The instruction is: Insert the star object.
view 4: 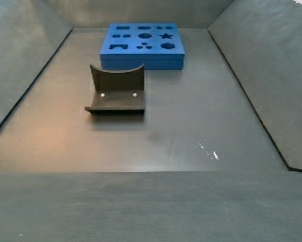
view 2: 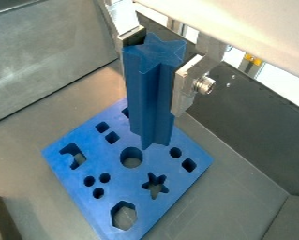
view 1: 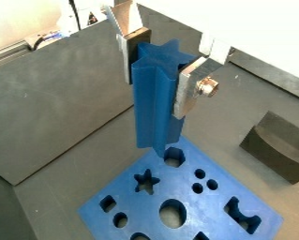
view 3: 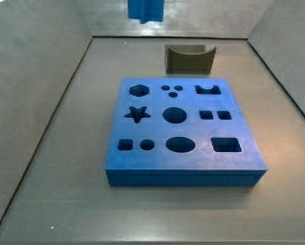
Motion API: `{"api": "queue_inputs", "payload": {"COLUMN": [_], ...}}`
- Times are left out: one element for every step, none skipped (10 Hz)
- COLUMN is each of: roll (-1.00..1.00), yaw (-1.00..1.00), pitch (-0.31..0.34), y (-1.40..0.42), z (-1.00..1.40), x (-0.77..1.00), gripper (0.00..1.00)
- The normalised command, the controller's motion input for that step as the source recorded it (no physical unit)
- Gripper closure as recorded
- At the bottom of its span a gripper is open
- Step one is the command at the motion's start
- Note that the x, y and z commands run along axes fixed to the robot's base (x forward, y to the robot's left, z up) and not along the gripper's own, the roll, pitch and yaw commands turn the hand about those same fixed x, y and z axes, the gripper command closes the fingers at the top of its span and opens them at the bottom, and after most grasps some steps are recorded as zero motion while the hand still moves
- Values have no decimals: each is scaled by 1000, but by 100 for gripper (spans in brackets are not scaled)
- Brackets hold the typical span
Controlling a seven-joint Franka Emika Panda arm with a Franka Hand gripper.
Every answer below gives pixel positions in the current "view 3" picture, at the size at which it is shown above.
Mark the dark curved holder block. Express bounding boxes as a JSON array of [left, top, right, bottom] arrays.
[[165, 44, 217, 75]]

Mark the blue shape sorter board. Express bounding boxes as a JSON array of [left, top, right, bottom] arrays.
[[105, 78, 266, 187]]

